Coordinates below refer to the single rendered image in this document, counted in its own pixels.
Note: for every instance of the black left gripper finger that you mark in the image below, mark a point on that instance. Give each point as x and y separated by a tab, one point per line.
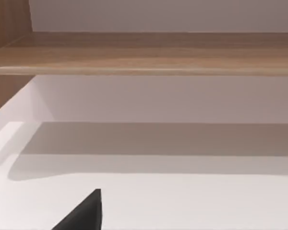
87	214

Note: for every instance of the wooden open shelf unit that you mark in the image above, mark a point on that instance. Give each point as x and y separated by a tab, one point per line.
144	54

